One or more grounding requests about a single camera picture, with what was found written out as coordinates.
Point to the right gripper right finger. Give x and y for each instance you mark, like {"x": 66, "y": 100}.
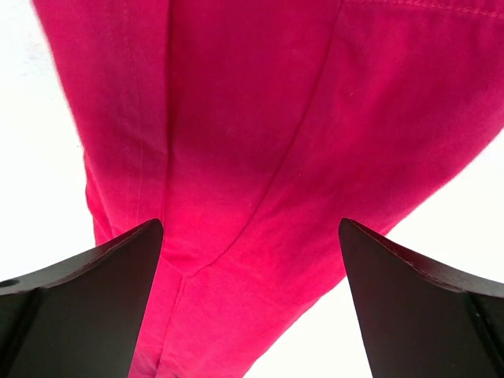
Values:
{"x": 419, "y": 317}

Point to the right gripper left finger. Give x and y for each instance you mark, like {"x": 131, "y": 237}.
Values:
{"x": 80, "y": 317}

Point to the pink t shirt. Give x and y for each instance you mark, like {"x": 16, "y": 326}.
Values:
{"x": 250, "y": 129}

